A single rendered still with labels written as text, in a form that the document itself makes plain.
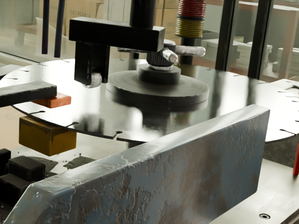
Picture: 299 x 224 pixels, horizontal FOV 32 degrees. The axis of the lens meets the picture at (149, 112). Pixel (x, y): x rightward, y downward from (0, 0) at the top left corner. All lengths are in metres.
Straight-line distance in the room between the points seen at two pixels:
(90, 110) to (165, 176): 0.22
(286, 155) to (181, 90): 0.29
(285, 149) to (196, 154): 0.50
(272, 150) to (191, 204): 0.50
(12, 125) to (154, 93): 0.55
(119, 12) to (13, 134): 0.37
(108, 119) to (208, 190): 0.16
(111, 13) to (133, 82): 0.65
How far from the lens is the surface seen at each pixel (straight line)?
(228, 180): 0.34
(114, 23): 0.48
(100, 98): 0.52
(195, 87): 0.56
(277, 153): 0.79
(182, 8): 0.84
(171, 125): 0.46
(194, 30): 0.84
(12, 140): 0.96
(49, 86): 0.44
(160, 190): 0.27
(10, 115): 1.09
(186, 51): 0.56
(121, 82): 0.55
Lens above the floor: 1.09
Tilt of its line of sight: 17 degrees down
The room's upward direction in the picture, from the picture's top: 6 degrees clockwise
